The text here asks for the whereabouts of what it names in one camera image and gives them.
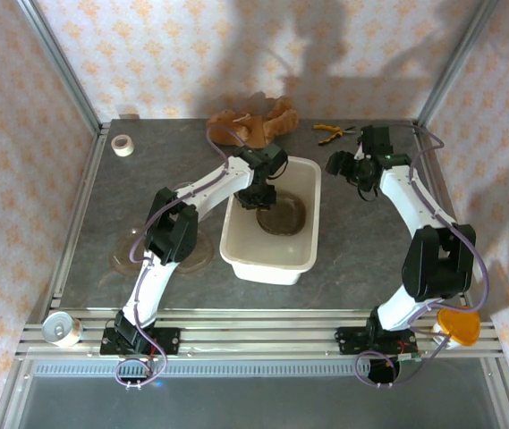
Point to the aluminium frame post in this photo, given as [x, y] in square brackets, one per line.
[455, 62]
[61, 67]

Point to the small green circuit board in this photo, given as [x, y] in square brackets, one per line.
[409, 357]

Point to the orange plastic lid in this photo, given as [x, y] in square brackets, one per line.
[460, 328]

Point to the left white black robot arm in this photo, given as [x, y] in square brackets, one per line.
[218, 185]

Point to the slotted metal vent strip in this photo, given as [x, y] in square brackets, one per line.
[258, 369]

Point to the brown plush toy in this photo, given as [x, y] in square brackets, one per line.
[254, 129]

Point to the aluminium table side rail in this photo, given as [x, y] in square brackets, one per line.
[87, 179]
[441, 190]

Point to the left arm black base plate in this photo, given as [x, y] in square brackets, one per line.
[169, 337]

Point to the white tape roll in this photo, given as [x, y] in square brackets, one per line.
[128, 150]

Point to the grey metal sheet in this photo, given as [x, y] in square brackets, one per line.
[258, 402]

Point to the white plastic bin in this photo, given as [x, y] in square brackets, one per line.
[281, 263]

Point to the long aluminium mounting rail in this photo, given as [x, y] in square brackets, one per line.
[258, 330]

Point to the silver metal can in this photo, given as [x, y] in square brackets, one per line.
[59, 330]

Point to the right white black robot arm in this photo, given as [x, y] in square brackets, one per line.
[408, 201]

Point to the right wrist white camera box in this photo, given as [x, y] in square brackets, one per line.
[359, 154]

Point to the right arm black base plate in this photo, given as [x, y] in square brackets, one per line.
[348, 339]

